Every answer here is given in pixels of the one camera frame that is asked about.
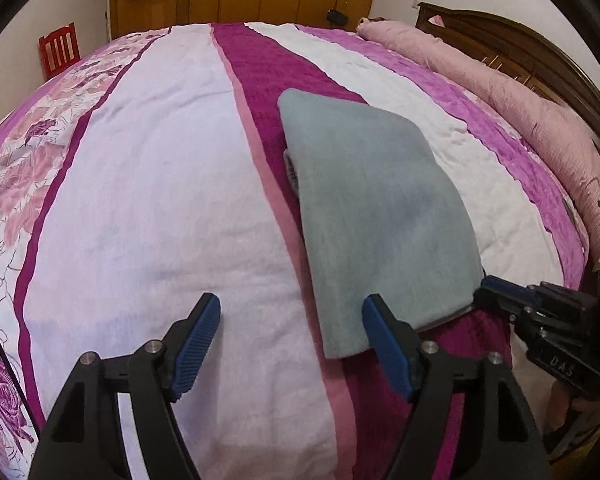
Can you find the grey fleece pants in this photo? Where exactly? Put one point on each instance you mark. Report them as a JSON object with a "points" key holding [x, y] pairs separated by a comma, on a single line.
{"points": [[380, 210]]}

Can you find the person's right hand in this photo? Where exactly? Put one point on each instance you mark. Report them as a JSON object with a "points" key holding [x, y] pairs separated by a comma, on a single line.
{"points": [[557, 405]]}

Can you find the long pink bolster pillow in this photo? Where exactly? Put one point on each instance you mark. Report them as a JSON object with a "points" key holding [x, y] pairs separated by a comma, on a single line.
{"points": [[480, 65]]}

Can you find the small black object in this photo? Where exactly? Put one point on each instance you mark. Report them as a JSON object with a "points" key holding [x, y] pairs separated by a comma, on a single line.
{"points": [[338, 16]]}

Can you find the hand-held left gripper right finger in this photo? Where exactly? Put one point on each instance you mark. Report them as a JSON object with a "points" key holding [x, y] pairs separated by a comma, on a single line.
{"points": [[387, 350]]}

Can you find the red wooden chair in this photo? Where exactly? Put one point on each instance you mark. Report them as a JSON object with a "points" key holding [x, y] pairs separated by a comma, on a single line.
{"points": [[57, 50]]}

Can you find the purple floral printed blanket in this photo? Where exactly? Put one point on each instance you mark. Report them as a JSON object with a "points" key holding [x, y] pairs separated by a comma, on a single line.
{"points": [[155, 185]]}

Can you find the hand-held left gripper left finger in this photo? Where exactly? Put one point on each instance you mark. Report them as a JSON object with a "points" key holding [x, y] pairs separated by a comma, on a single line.
{"points": [[195, 350]]}

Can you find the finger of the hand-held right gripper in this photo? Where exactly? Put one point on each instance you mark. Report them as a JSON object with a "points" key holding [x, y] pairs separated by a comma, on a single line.
{"points": [[495, 304], [505, 287]]}

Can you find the dark wooden headboard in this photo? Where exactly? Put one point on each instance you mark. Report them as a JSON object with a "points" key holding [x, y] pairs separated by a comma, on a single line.
{"points": [[505, 30]]}

